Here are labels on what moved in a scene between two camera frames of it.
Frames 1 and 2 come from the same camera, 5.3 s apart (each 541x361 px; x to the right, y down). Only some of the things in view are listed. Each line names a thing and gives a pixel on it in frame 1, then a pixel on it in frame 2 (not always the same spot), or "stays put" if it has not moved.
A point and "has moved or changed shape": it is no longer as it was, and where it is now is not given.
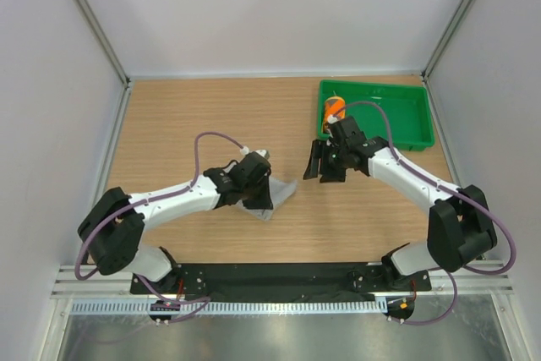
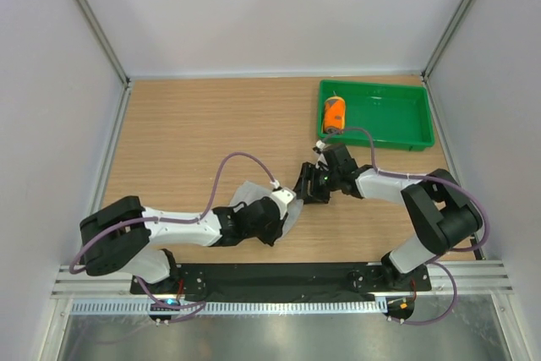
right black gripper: x=329 y=175 -> x=308 y=172
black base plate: x=277 y=281 stays put
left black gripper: x=264 y=202 -> x=270 y=238
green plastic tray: x=407 y=107 stays put
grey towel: x=280 y=191 has moved or changed shape
